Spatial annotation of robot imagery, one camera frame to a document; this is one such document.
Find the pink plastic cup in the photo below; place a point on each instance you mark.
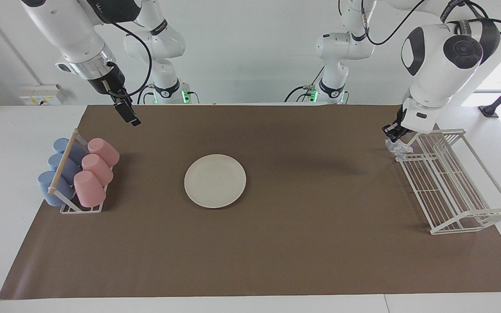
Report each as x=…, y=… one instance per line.
x=98, y=169
x=105, y=152
x=88, y=189

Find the cup holder rack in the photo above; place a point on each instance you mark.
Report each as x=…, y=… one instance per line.
x=63, y=161

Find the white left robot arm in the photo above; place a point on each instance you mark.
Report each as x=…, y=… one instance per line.
x=433, y=69

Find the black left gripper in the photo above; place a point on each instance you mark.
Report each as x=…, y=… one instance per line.
x=402, y=121

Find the blue plastic cup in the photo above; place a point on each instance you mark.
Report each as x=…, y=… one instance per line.
x=60, y=145
x=55, y=161
x=45, y=184

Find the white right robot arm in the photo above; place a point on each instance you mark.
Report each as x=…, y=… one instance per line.
x=72, y=30

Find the white wall socket box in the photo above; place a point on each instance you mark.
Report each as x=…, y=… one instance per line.
x=41, y=93

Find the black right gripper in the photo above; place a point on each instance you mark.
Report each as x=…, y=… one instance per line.
x=111, y=80

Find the brown table mat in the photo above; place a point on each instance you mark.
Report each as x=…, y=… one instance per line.
x=276, y=261

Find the cream round plate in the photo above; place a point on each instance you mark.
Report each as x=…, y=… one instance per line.
x=215, y=181

